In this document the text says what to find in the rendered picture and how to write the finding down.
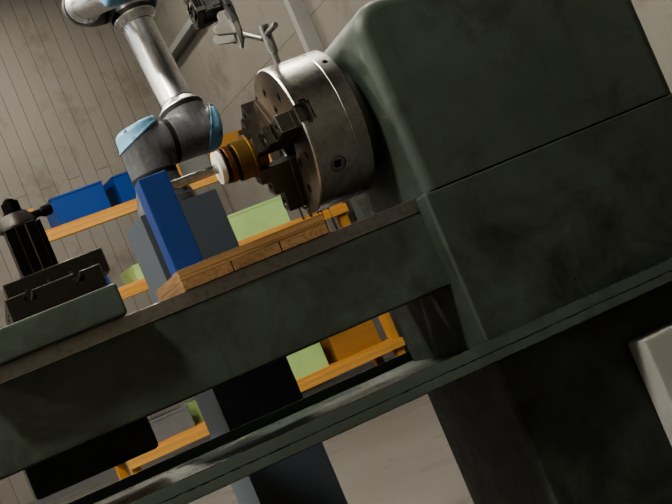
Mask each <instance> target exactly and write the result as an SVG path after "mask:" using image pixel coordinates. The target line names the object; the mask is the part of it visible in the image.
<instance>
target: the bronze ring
mask: <svg viewBox="0 0 672 504"><path fill-rule="evenodd" d="M216 151H217V152H219V153H220V155H221V156H222V158H223V160H224V162H225V164H226V167H227V170H228V174H229V182H228V183H229V184H230V183H234V182H237V181H239V180H241V181H245V180H247V179H250V178H253V177H255V178H259V177H260V175H261V168H264V167H266V166H268V165H269V163H270V160H269V155H268V154H267V155H265V156H262V157H259V158H258V157H257V155H256V152H255V150H254V148H253V146H252V144H251V142H250V140H249V139H248V138H247V137H246V136H245V135H241V136H240V137H239V139H237V140H234V141H231V142H229V143H227V147H226V146H224V147H221V148H219V149H217V150H216Z"/></svg>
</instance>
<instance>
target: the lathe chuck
mask: <svg viewBox="0 0 672 504"><path fill-rule="evenodd" d="M254 95H255V96H256V97H257V99H258V100H259V101H260V103H261V104H262V105H263V107H264V108H265V109H266V110H267V112H268V113H269V114H270V116H271V117H272V118H273V117H274V116H276V115H279V114H281V113H284V112H287V111H289V110H293V107H294V106H296V105H299V102H298V101H301V100H304V102H308V104H309V106H310V108H311V110H312V113H313V115H314V117H315V118H314V119H313V120H314V122H311V123H308V120H307V121H305V122H303V123H302V124H301V126H300V128H299V131H298V133H297V135H296V138H295V140H294V142H293V144H292V145H291V146H288V147H286V148H283V149H280V150H278V151H275V152H272V153H270V156H271V158H272V161H274V160H278V159H279V158H283V157H285V156H289V157H290V156H292V155H293V154H296V163H295V164H296V167H297V171H298V174H299V177H300V181H301V184H302V187H303V190H304V194H305V197H306V200H307V203H308V207H309V210H310V212H311V213H316V212H319V211H321V210H324V209H326V208H329V207H331V206H334V205H336V204H339V203H341V202H343V201H346V200H348V199H351V198H353V197H355V196H356V194H357V192H358V189H359V185H360V166H359V159H358V153H357V149H356V144H355V141H354V137H353V134H352V130H351V127H350V124H349V122H348V119H347V116H346V114H345V111H344V109H343V107H342V104H341V102H340V100H339V98H338V96H337V94H336V92H335V90H334V88H333V87H332V85H331V83H330V82H329V80H328V79H327V77H326V76H325V74H324V73H323V72H322V70H321V69H320V68H319V67H318V66H317V65H316V64H315V63H314V62H313V61H312V60H311V59H309V58H308V57H306V56H297V57H294V58H292V59H289V60H286V61H283V62H281V63H278V64H275V65H272V66H269V67H267V68H264V69H261V70H259V71H258V73H257V75H256V77H255V81H254ZM339 155H340V156H343V157H344V159H345V165H344V167H343V168H342V169H341V170H339V171H334V170H332V169H331V167H330V163H331V160H332V159H333V158H334V157H335V156H339Z"/></svg>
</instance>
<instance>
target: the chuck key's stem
mask: <svg viewBox="0 0 672 504"><path fill-rule="evenodd" d="M268 28H269V25H268V24H267V23H266V24H263V25H260V26H259V27H258V29H259V31H260V34H261V36H262V39H263V42H264V44H265V47H266V49H267V52H268V54H269V55H270V56H271V57H272V59H273V62H274V64H278V63H281V61H280V59H279V56H278V54H277V53H278V48H277V46H276V43H275V41H274V38H273V35H272V33H271V35H270V36H268V37H267V36H265V35H264V33H265V31H266V30H267V29H268Z"/></svg>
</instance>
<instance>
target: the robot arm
mask: <svg viewBox="0 0 672 504"><path fill-rule="evenodd" d="M183 2H184V4H185V6H186V7H187V14H188V16H189V18H190V20H191V21H192V23H193V25H194V27H195V29H196V31H198V30H201V29H204V28H206V26H209V25H212V24H213V23H214V22H217V21H219V22H218V23H217V24H216V26H215V27H214V28H213V31H214V33H215V34H216V35H215V36H214V37H213V42H214V43H215V44H217V45H221V44H230V43H235V44H236V45H237V46H238V47H239V48H241V49H243V48H244V40H245V37H244V34H243V31H242V28H241V25H240V22H239V19H238V16H237V14H236V11H235V9H234V6H233V4H232V2H231V0H183ZM156 5H157V0H62V11H63V13H64V15H65V17H66V18H67V19H68V20H69V21H70V22H71V23H73V24H75V25H78V26H81V27H96V26H100V25H104V24H108V23H112V25H113V27H114V29H115V30H116V31H117V32H120V33H123V34H124V35H125V37H126V39H127V41H128V43H129V45H130V47H131V49H132V51H133V53H134V55H135V57H136V59H137V61H138V63H139V65H140V67H141V69H142V71H143V73H144V75H145V77H146V79H147V80H148V82H149V84H150V86H151V88H152V90H153V92H154V94H155V96H156V98H157V100H158V102H159V104H160V106H161V108H162V111H161V114H160V119H161V120H159V121H157V120H158V119H157V118H156V117H155V116H154V115H152V116H148V117H146V118H143V119H141V120H139V121H137V122H135V123H134V124H132V125H130V126H129V127H127V128H126V129H124V130H123V131H121V132H120V133H119V134H118V135H117V137H116V144H117V147H118V149H119V152H120V153H119V155H121V157H122V160H123V162H124V164H125V167H126V169H127V171H128V174H129V176H130V179H131V181H132V183H133V186H134V188H135V186H136V184H137V182H138V180H139V179H142V178H144V177H147V176H150V175H152V174H155V173H158V172H160V171H163V170H166V171H167V174H168V176H169V178H170V181H172V180H175V179H177V178H180V177H182V176H181V175H180V173H179V171H178V169H177V166H176V164H178V163H181V162H184V161H186V160H189V159H192V158H195V157H198V156H201V155H204V154H205V155H206V154H208V153H209V152H211V151H214V150H216V149H218V148H219V147H220V146H221V144H222V141H223V126H222V121H221V118H220V115H219V112H218V110H217V108H216V107H215V106H214V105H213V104H208V103H207V104H206V105H205V104H204V103H203V101H202V99H201V97H200V96H198V95H194V94H192V92H191V90H190V89H189V87H188V85H187V83H186V81H185V79H184V77H183V75H182V73H181V71H180V69H179V67H178V65H177V63H176V62H175V60H174V58H173V56H172V54H171V52H170V50H169V48H168V46H167V44H166V42H165V40H164V38H163V37H162V35H161V33H160V31H159V29H158V27H157V25H156V23H155V21H154V19H153V18H154V16H155V12H156V11H155V8H156ZM192 18H193V19H192ZM193 20H194V21H193ZM194 22H195V23H194ZM195 24H196V25H195ZM175 193H176V195H177V198H178V200H179V202H181V201H183V200H186V199H189V198H191V197H194V196H196V193H195V191H194V190H193V189H192V188H191V186H190V185H187V186H184V187H182V188H179V189H176V190H175Z"/></svg>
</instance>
